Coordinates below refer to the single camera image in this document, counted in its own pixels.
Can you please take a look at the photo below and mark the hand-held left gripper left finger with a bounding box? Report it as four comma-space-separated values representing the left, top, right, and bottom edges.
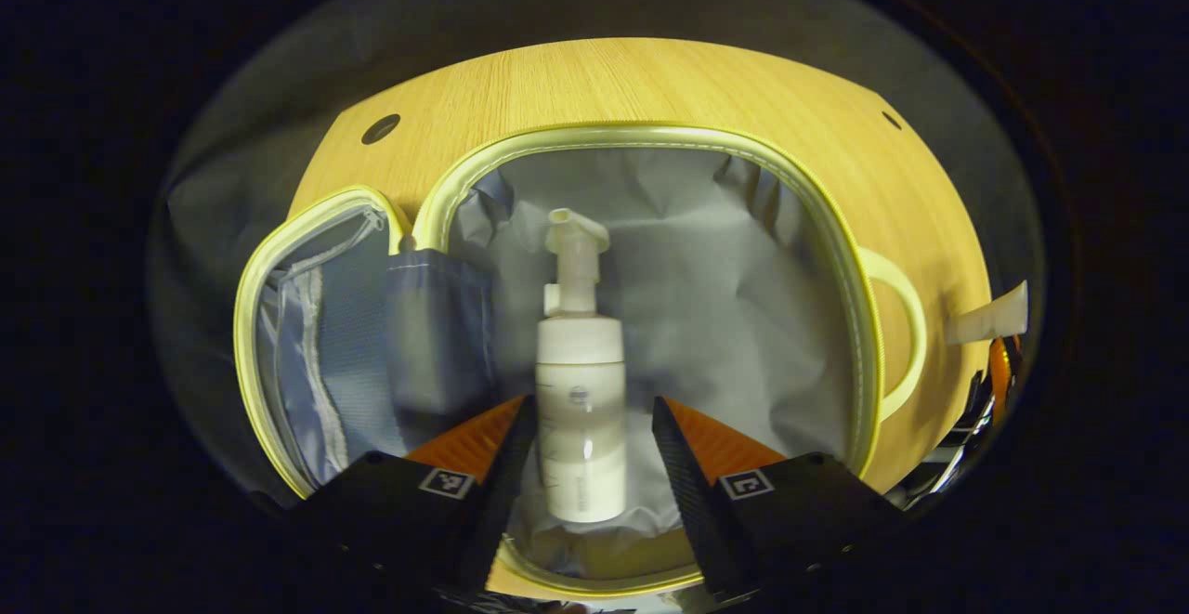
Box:
288, 394, 540, 596

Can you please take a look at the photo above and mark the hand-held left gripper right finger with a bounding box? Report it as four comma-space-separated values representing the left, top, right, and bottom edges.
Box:
650, 396, 907, 601

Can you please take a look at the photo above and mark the white pump bottle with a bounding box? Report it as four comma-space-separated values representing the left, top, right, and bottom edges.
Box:
534, 208, 629, 524

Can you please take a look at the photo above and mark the cream suitcase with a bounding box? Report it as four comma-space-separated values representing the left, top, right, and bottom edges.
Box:
232, 122, 930, 596

